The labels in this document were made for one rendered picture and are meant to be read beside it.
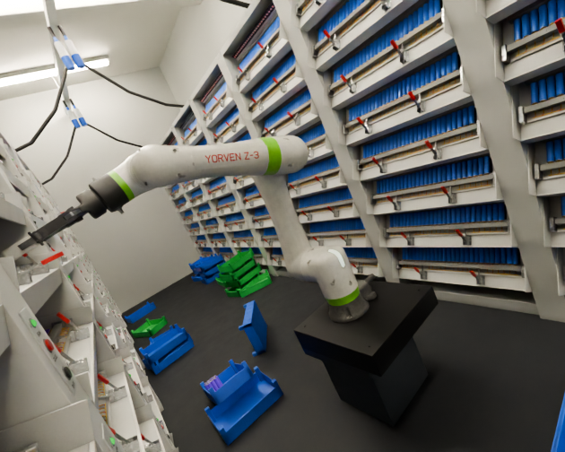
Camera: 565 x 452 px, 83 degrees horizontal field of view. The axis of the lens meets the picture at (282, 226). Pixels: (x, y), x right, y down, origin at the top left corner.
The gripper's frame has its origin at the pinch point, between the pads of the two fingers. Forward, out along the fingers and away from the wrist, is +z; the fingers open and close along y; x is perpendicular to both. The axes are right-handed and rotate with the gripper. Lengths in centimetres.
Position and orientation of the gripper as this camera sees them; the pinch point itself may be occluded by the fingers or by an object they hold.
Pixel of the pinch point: (21, 248)
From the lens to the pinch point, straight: 98.4
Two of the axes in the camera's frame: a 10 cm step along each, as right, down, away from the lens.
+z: -6.6, 6.1, -4.4
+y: -5.2, 0.5, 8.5
